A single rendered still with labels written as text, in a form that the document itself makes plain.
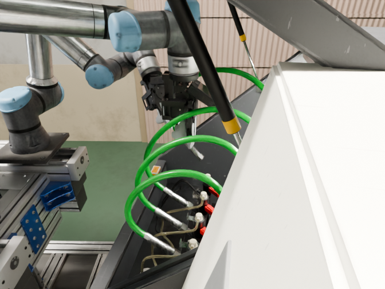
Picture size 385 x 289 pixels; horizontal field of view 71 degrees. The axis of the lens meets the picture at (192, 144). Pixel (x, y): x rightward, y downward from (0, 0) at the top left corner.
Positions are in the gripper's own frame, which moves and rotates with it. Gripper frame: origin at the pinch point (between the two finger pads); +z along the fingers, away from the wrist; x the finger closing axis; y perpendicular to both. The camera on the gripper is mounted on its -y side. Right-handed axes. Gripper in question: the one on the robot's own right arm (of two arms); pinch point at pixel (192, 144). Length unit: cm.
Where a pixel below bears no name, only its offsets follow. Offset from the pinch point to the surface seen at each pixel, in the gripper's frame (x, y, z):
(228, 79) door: -210, 1, 46
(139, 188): 24.7, 6.0, -3.8
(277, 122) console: 46, -14, -30
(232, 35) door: -210, 0, 4
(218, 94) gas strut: 32.9, -9.1, -27.1
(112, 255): 18.3, 19.8, 28.2
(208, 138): 16.5, -6.2, -11.8
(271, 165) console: 49, -14, -29
